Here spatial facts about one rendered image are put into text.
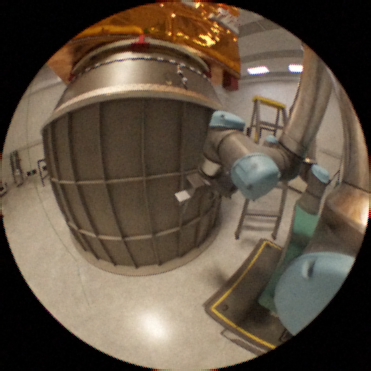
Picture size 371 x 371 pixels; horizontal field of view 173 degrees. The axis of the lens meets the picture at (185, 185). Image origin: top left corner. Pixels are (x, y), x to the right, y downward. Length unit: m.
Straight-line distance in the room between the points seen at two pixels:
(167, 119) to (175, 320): 1.17
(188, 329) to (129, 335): 0.38
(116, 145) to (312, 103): 0.64
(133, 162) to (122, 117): 0.21
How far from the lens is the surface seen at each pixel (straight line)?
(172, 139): 0.60
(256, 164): 0.18
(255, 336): 0.75
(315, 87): 0.30
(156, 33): 1.24
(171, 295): 1.01
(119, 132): 0.57
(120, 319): 1.05
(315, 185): 0.71
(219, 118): 0.25
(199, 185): 0.32
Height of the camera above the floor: 0.98
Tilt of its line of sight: 24 degrees down
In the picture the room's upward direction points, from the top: 3 degrees clockwise
